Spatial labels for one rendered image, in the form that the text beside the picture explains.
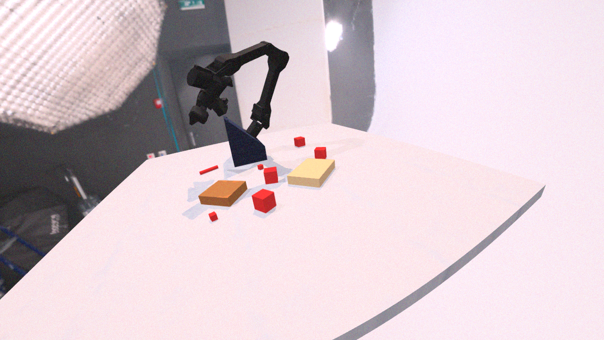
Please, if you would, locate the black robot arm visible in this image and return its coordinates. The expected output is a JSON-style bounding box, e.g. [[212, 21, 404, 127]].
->
[[187, 41, 289, 139]]

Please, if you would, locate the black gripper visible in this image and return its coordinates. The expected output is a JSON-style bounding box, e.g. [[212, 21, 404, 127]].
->
[[189, 89, 219, 125]]

